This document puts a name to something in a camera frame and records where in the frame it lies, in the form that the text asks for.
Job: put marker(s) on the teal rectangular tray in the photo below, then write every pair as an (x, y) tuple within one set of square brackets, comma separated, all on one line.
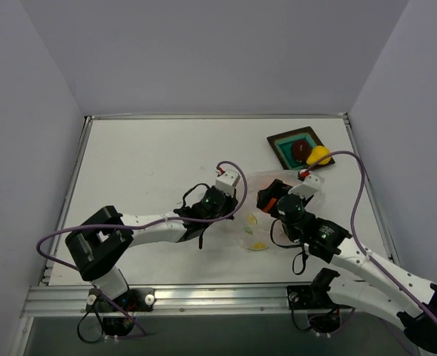
[(281, 145)]

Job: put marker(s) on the yellow fake fruit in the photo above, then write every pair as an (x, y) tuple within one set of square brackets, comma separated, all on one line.
[(317, 155)]

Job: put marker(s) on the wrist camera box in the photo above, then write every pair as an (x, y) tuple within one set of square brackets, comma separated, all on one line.
[(227, 182), (310, 185)]

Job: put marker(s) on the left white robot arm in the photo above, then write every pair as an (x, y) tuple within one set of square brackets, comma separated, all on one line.
[(95, 251)]

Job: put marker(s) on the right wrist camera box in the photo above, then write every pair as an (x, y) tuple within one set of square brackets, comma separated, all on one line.
[(310, 185)]

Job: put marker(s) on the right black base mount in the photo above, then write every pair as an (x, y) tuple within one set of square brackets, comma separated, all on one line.
[(305, 297)]

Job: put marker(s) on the clear plastic bag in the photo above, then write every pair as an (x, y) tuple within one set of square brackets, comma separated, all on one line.
[(251, 227)]

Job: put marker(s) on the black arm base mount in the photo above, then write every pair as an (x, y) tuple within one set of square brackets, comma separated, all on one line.
[(133, 300)]

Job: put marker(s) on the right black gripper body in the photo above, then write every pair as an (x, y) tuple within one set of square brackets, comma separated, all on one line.
[(268, 196)]

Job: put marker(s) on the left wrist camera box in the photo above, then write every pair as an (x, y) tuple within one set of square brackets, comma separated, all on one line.
[(227, 182)]

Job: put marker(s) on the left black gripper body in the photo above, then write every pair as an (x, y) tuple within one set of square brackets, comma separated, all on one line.
[(229, 204)]

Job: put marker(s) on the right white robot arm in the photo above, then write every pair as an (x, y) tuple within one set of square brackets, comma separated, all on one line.
[(356, 276)]

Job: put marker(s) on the dark purple fake fruit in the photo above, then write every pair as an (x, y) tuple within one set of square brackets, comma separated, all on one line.
[(300, 150)]

